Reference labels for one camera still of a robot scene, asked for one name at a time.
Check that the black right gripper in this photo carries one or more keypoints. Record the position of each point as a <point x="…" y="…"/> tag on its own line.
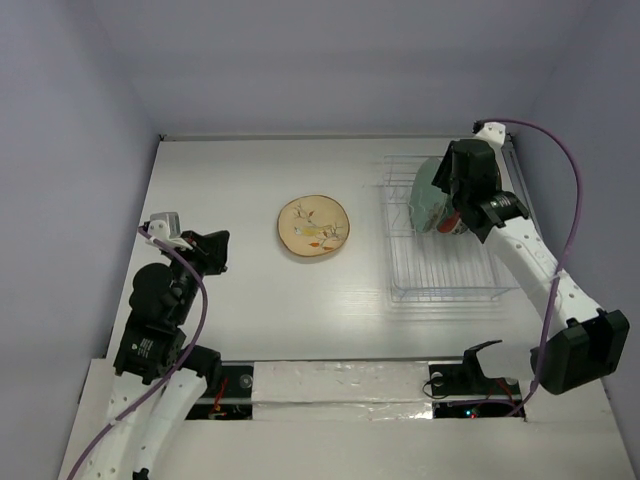
<point x="451" y="176"/>

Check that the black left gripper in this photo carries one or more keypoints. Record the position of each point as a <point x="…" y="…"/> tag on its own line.
<point x="212" y="247"/>

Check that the light green flower plate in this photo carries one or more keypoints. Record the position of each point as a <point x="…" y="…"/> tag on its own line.
<point x="427" y="202"/>

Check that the red and teal plate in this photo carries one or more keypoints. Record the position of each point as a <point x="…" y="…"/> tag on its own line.
<point x="448" y="221"/>

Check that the blue floral rim plate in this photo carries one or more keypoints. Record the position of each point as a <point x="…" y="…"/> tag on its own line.
<point x="460" y="228"/>

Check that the beige bird pattern plate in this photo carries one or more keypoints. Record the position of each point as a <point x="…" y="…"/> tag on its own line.
<point x="313" y="225"/>

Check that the dark teal glazed plate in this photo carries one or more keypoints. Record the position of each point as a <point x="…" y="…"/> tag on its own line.
<point x="498" y="181"/>

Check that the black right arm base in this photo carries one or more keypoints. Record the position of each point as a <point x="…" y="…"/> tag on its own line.
<point x="459" y="389"/>

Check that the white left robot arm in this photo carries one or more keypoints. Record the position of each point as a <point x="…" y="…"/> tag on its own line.
<point x="160" y="371"/>

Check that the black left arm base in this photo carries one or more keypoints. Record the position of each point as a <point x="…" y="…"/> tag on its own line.
<point x="228" y="395"/>

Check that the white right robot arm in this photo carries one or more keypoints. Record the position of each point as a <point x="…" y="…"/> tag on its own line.
<point x="582" y="342"/>

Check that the white foam block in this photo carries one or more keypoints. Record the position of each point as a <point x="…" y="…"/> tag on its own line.
<point x="347" y="391"/>

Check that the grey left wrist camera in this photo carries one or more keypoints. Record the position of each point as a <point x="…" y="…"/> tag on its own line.
<point x="165" y="227"/>

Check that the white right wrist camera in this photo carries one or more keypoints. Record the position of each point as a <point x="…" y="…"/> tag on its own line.
<point x="492" y="132"/>

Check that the white wire dish rack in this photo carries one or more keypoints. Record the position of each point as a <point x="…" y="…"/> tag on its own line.
<point x="431" y="266"/>

